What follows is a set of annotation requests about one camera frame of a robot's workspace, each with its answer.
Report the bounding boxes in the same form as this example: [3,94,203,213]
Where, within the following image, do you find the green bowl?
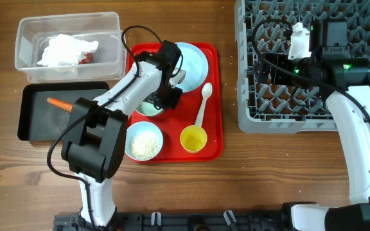
[136,102,164,117]

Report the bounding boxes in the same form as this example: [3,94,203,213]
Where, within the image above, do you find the light blue plate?
[176,42,209,93]

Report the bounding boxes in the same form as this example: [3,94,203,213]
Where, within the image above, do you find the light blue rice bowl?
[125,121,164,162]

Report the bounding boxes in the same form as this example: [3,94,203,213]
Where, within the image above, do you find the yellow cup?
[180,125,207,153]

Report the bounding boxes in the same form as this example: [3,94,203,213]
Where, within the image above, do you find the white rice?
[130,131,160,160]

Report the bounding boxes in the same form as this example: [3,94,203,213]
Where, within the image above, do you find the red wrapper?
[79,53,93,64]

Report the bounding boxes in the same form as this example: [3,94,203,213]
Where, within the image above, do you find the orange carrot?
[47,98,73,112]

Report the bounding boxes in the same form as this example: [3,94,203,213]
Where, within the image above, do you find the white napkin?
[37,34,99,67]

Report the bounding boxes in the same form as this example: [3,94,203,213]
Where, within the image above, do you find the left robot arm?
[59,40,185,230]

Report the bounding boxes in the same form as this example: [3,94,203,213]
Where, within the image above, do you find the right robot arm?
[257,19,370,230]

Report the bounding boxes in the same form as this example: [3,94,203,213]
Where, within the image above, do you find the grey dishwasher rack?
[234,0,370,133]

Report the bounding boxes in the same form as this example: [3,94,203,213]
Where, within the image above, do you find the black waste tray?
[17,81,109,142]

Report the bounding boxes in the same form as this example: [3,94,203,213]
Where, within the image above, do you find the red serving tray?
[128,42,224,163]

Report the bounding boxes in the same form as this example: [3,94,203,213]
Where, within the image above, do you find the white plastic spoon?
[195,82,213,127]

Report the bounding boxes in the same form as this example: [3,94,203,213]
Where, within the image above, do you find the clear plastic bin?
[15,12,127,83]

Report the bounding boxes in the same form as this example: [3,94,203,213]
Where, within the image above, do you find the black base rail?
[52,210,288,231]

